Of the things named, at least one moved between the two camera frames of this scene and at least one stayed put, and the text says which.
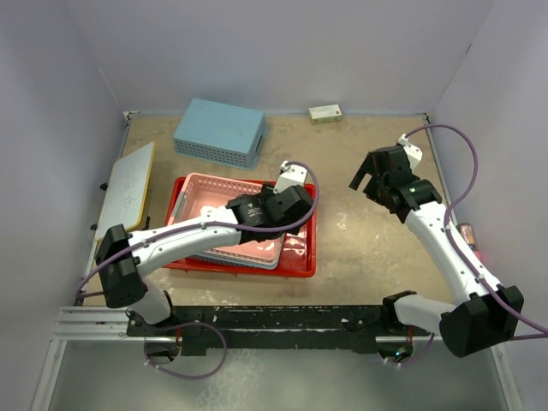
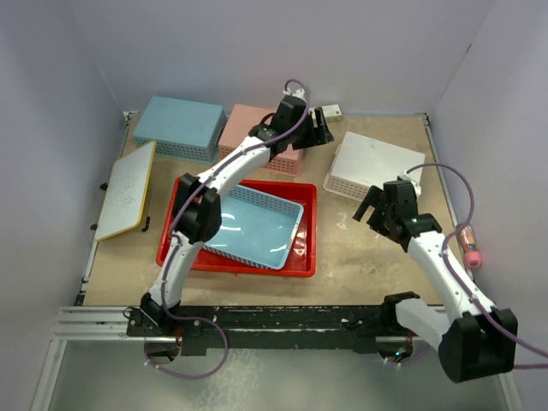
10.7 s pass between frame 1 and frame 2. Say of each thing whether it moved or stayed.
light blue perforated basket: moved
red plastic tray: stayed
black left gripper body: moved
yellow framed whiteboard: stayed
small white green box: stayed
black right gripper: moved
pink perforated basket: moved
